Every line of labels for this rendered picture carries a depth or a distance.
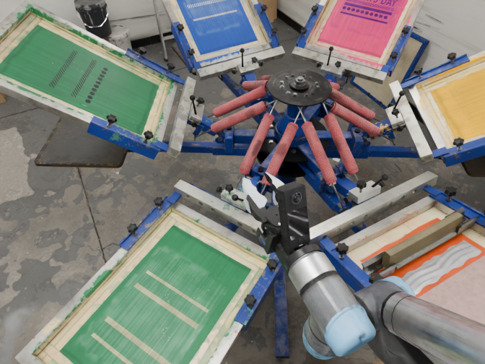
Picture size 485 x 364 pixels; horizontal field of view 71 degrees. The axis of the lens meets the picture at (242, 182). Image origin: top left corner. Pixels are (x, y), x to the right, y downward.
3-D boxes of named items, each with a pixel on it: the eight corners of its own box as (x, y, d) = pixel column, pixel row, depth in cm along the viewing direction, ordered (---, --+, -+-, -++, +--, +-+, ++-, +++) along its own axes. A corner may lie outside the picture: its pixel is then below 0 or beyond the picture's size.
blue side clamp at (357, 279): (395, 313, 109) (398, 299, 105) (383, 320, 108) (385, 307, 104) (333, 254, 132) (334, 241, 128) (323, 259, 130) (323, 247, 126)
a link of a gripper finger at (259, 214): (239, 202, 67) (268, 234, 62) (241, 196, 65) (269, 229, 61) (258, 193, 69) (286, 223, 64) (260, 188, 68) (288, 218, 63)
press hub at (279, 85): (313, 245, 251) (362, 87, 148) (268, 267, 239) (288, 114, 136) (284, 207, 273) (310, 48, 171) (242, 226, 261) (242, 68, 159)
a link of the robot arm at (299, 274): (305, 279, 53) (346, 263, 57) (291, 256, 56) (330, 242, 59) (294, 300, 59) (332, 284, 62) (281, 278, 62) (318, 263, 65)
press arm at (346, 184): (374, 205, 144) (374, 196, 141) (363, 210, 142) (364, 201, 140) (346, 185, 157) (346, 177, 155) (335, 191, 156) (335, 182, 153)
